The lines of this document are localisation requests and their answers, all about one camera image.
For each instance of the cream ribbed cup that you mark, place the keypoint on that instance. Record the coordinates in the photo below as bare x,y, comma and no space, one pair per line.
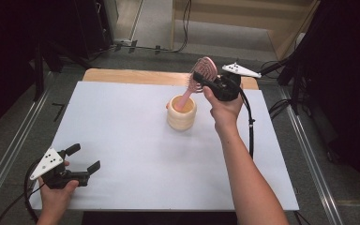
181,122

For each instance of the black metal stand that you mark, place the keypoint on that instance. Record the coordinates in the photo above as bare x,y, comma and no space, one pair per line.
39,72
295,84

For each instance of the white board sheet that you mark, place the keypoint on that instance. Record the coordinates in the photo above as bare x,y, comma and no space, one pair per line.
143,168

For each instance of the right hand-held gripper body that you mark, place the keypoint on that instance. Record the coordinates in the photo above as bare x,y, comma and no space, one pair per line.
228,87

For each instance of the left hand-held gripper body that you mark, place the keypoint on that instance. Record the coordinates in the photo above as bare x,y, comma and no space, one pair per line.
48,164

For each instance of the pink hairbrush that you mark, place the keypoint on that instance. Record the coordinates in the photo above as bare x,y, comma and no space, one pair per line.
204,65

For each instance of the white power strip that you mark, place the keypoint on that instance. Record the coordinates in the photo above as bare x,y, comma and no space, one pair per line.
122,41

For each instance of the person's right hand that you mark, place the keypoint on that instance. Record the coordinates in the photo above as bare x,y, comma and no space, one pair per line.
226,114

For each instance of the dark cabinet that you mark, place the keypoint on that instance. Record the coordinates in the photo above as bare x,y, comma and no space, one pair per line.
93,28

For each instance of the metal floor rail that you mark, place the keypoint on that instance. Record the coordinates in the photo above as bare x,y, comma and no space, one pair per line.
309,156
15,137

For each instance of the light wooden furniture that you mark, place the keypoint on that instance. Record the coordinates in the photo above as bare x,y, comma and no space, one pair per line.
247,9

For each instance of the person's left hand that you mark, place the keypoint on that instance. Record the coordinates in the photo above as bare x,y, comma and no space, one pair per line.
54,200

